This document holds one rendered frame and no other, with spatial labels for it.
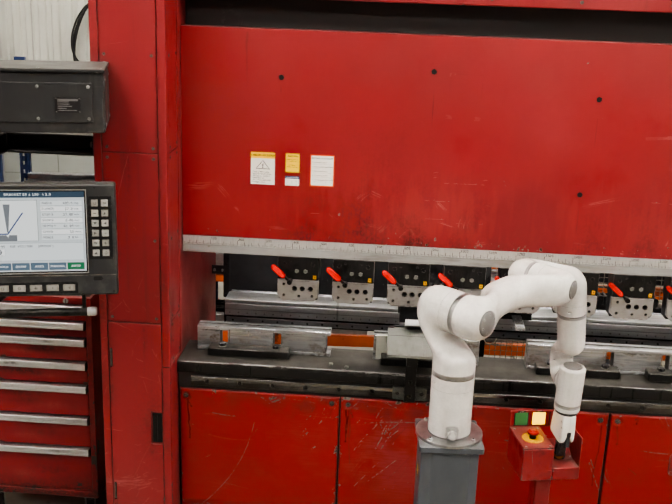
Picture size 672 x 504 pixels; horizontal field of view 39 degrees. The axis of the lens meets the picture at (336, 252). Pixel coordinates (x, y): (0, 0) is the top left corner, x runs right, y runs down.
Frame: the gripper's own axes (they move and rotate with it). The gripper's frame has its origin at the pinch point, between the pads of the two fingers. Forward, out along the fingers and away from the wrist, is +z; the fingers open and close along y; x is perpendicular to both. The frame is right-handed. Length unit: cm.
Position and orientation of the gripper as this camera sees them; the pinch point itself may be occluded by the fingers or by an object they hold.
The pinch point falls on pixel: (560, 449)
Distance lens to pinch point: 333.2
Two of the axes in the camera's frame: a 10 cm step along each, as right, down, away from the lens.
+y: 1.2, 3.6, -9.2
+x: 9.9, 0.0, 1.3
